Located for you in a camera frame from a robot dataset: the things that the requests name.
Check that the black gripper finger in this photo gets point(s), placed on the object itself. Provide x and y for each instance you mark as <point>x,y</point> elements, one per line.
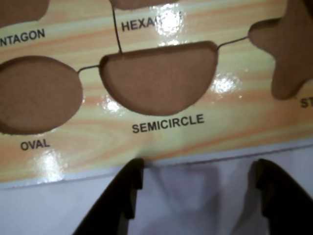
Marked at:
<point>115,200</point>
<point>288,203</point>

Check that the wooden shape puzzle board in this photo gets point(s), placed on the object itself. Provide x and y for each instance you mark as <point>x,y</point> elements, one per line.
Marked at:
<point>171,139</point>

